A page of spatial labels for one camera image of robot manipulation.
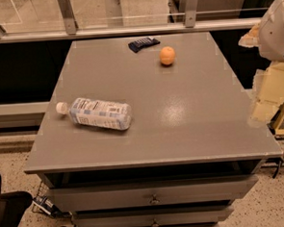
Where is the dark blue snack packet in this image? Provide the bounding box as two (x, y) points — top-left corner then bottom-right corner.
(128, 37), (160, 53)

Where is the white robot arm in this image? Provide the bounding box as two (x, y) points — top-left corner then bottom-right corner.
(238, 0), (284, 127)

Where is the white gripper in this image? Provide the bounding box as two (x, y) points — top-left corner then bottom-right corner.
(238, 23), (284, 125)

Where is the blue white box on floor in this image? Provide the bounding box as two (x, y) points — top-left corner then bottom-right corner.
(33, 195), (57, 215)

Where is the orange fruit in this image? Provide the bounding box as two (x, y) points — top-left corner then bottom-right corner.
(160, 46), (176, 65)

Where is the clear plastic water bottle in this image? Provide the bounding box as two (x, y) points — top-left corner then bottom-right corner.
(56, 98), (132, 130)

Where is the black office chair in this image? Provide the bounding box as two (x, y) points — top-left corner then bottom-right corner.
(0, 174), (33, 227)

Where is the grey drawer cabinet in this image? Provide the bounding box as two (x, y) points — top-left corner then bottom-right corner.
(26, 33), (282, 227)

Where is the top grey drawer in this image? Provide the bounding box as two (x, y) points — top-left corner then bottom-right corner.
(45, 175), (258, 213)

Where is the grey drawer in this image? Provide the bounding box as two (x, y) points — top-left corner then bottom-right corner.
(45, 175), (258, 213)
(72, 206), (233, 227)

